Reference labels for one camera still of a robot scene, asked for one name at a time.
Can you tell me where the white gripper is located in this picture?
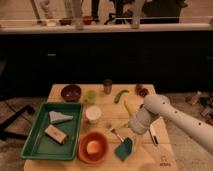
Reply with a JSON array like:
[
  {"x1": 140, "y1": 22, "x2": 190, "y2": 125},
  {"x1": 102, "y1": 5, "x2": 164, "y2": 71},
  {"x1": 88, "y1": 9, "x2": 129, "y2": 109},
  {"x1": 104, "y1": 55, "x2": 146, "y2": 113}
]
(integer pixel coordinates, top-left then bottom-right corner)
[{"x1": 126, "y1": 107, "x2": 159, "y2": 150}]

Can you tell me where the teal sponge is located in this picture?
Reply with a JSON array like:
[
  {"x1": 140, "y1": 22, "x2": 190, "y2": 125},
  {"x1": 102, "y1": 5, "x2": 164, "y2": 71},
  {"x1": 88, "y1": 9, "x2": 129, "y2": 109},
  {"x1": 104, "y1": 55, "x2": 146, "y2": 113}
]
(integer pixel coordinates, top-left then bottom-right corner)
[{"x1": 114, "y1": 139, "x2": 132, "y2": 161}]

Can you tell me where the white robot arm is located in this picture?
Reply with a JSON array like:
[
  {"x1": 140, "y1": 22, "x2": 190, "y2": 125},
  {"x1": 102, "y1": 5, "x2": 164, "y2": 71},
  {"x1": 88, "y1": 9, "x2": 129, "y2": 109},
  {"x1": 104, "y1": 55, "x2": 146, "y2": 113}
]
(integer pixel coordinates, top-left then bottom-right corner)
[{"x1": 128, "y1": 94, "x2": 213, "y2": 155}]

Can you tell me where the orange fruit in bowl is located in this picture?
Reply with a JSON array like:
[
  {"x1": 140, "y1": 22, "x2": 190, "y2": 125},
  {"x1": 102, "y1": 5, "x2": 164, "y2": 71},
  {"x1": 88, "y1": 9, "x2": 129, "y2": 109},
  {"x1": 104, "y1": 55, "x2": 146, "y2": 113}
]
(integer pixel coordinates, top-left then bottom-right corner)
[{"x1": 86, "y1": 140, "x2": 101, "y2": 154}]

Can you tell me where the orange bowl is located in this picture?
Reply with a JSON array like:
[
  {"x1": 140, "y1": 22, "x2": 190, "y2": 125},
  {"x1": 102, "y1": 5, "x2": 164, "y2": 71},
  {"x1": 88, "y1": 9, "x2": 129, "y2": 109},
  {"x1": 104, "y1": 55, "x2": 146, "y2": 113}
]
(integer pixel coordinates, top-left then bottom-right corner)
[{"x1": 78, "y1": 131, "x2": 109, "y2": 164}]

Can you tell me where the purple bowl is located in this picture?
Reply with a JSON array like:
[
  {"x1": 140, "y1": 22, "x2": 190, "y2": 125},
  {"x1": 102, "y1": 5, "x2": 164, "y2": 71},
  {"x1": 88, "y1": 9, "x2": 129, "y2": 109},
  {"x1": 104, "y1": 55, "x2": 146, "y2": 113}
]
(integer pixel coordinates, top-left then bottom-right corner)
[{"x1": 61, "y1": 84, "x2": 81, "y2": 102}]

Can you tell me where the yellow banana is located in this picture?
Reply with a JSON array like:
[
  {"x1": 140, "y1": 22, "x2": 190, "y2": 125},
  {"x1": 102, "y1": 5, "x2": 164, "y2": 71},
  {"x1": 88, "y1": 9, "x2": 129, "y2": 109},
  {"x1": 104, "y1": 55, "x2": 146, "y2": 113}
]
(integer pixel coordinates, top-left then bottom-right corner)
[{"x1": 124, "y1": 101, "x2": 136, "y2": 117}]

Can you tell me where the green pepper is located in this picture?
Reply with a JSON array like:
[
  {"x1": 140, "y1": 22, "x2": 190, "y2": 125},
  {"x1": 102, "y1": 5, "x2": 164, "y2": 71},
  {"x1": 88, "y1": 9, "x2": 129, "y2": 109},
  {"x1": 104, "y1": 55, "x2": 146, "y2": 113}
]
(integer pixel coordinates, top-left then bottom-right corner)
[{"x1": 114, "y1": 90, "x2": 129, "y2": 104}]

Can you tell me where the white cup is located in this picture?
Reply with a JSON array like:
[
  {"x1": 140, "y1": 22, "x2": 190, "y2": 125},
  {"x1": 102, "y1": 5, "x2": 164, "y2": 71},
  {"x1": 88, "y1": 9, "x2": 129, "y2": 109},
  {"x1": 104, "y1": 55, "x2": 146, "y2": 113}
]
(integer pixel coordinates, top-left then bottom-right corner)
[{"x1": 85, "y1": 106, "x2": 102, "y2": 124}]

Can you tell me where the red brown toy cluster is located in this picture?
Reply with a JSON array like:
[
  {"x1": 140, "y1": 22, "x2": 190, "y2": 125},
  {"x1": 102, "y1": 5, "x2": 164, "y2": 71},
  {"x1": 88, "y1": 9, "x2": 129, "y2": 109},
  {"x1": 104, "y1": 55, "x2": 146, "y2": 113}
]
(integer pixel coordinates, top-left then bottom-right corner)
[{"x1": 135, "y1": 84, "x2": 149, "y2": 97}]

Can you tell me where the green translucent cup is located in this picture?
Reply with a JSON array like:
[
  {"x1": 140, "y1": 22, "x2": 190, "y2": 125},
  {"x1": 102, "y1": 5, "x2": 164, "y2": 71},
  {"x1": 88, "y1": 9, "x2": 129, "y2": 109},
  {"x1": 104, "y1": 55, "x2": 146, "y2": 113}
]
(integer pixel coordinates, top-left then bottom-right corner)
[{"x1": 84, "y1": 90, "x2": 96, "y2": 104}]

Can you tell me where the small metal cup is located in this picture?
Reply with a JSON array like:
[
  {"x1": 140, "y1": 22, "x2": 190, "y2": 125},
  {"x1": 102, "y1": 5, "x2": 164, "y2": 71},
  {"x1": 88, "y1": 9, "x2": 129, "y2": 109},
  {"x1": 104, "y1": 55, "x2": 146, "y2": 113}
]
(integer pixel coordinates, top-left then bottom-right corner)
[{"x1": 103, "y1": 79, "x2": 112, "y2": 94}]

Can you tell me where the green plastic tray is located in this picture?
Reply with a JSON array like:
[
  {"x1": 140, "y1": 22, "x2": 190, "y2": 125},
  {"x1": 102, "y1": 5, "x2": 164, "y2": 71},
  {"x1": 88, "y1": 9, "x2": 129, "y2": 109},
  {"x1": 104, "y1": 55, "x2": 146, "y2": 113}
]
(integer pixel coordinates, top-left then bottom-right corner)
[{"x1": 21, "y1": 102, "x2": 83, "y2": 161}]

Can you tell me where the grey wedge block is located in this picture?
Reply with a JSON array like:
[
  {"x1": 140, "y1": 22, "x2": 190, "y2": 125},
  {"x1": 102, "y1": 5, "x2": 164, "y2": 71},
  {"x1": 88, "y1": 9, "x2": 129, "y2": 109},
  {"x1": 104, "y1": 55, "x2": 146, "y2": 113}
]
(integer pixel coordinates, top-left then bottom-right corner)
[{"x1": 49, "y1": 111, "x2": 73, "y2": 124}]

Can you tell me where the wooden rectangular block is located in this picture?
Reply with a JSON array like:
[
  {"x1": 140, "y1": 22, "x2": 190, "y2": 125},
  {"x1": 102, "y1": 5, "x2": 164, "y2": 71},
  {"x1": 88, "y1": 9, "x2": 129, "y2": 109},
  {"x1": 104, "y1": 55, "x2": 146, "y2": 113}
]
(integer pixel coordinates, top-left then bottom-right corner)
[{"x1": 45, "y1": 125, "x2": 67, "y2": 144}]

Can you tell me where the black stand leg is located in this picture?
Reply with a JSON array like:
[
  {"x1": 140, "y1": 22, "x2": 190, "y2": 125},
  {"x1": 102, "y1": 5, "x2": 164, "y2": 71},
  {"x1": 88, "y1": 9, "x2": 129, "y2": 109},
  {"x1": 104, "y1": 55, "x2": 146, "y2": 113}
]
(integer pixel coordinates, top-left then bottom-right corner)
[{"x1": 0, "y1": 105, "x2": 35, "y2": 140}]

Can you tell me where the white handled utensil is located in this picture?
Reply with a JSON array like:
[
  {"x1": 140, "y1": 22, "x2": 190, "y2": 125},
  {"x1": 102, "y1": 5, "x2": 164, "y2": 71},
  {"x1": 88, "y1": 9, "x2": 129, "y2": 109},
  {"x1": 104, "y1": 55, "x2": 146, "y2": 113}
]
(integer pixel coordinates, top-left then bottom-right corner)
[{"x1": 149, "y1": 125, "x2": 159, "y2": 145}]

